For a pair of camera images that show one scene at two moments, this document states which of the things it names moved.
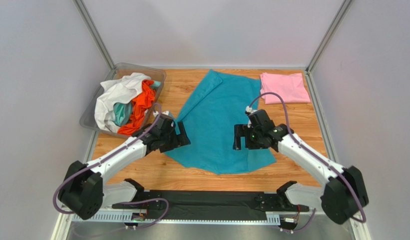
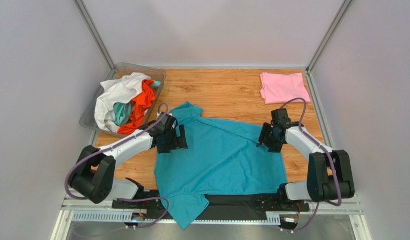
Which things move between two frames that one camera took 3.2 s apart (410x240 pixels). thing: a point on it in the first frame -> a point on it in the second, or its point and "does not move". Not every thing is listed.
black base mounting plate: (214, 205) does not move
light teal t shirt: (122, 112) does not move
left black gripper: (178, 140) does not move
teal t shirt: (220, 102) -> (222, 157)
